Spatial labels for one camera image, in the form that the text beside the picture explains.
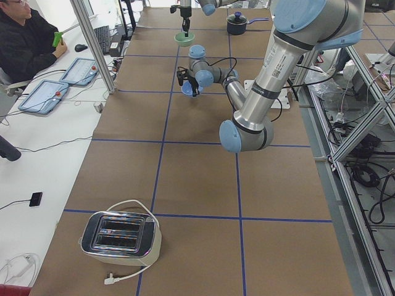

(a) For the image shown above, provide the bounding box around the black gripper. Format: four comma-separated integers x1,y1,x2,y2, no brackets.
180,6,192,37
188,76,198,97

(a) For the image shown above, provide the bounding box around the blue bowl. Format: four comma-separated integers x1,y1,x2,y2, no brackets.
181,81,204,97

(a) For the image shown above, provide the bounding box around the green bowl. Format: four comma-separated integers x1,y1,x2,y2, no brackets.
174,31,195,47

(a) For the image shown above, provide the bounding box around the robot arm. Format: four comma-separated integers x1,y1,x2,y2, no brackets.
178,0,235,37
186,1,365,153

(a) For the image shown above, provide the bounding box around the dark blue saucepan with lid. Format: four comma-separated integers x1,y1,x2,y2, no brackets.
227,11,270,35

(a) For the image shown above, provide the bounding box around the black keyboard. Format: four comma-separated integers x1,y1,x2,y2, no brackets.
94,25,110,55

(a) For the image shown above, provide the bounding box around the black computer mouse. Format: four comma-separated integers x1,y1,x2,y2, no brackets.
74,44,88,52

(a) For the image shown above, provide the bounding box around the far blue teach pendant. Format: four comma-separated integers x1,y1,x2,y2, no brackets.
59,58,98,86

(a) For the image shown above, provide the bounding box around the blue teach pendant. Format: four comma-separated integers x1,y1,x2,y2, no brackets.
18,80,69,115
59,58,98,86

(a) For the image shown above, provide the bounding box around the green handheld object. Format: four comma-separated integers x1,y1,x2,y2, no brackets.
52,31,64,47

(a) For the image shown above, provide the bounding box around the clear plastic bag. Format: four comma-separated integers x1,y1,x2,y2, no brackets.
305,70,344,110

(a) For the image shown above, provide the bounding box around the near blue teach pendant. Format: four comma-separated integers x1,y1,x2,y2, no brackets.
18,80,69,115

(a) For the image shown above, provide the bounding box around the seated person in black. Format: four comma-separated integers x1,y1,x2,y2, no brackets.
1,1,67,83

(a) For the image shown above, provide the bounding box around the silver white toaster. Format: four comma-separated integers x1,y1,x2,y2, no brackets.
80,211,162,266

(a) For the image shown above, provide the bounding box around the small black square device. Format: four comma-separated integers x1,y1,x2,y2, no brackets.
29,192,43,207

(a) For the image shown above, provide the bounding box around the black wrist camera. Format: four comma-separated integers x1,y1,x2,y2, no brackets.
177,67,188,86
170,5,180,14

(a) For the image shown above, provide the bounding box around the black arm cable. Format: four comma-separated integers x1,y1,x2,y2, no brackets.
185,57,336,123

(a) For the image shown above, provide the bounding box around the white camera stand column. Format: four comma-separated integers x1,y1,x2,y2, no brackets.
243,80,290,109

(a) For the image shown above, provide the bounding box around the aluminium frame post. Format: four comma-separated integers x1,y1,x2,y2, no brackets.
70,0,115,94

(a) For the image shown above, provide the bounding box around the white toaster power cord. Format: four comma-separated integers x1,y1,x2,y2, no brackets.
104,199,152,286

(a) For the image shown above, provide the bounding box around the white cable bundle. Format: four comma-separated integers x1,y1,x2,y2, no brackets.
0,252,40,286

